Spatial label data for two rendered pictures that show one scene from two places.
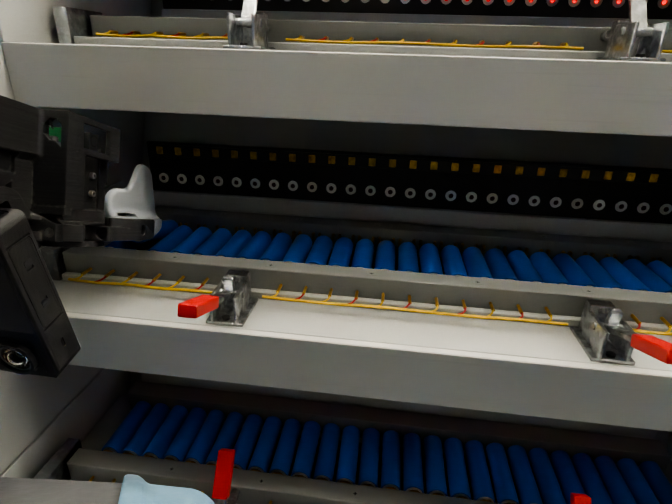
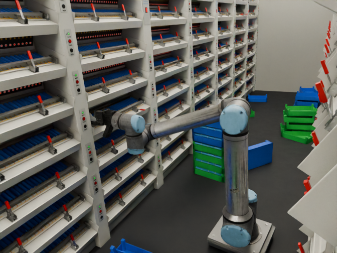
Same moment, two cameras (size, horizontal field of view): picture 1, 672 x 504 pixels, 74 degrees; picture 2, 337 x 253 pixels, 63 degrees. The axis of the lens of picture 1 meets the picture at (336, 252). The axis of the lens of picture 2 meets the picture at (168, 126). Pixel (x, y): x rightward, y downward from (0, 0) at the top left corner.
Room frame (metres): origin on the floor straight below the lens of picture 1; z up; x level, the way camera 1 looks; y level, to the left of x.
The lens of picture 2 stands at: (-0.64, 1.41, 1.27)
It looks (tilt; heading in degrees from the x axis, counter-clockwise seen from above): 20 degrees down; 294
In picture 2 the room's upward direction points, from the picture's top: 4 degrees counter-clockwise
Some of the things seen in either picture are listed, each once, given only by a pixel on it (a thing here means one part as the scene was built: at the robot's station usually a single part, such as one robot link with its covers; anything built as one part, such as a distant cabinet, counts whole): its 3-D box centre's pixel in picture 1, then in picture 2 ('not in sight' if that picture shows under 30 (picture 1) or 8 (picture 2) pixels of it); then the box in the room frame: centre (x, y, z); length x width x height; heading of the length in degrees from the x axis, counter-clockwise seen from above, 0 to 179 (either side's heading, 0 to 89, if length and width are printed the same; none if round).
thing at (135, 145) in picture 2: not in sight; (136, 141); (0.09, 0.20, 0.68); 0.12 x 0.09 x 0.12; 90
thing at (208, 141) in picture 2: not in sight; (213, 135); (-0.10, -0.73, 0.36); 0.30 x 0.20 x 0.08; 164
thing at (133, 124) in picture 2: not in sight; (132, 123); (0.10, 0.21, 0.79); 0.12 x 0.09 x 0.10; 174
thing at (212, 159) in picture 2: not in sight; (213, 152); (-0.10, -0.73, 0.20); 0.30 x 0.20 x 0.08; 164
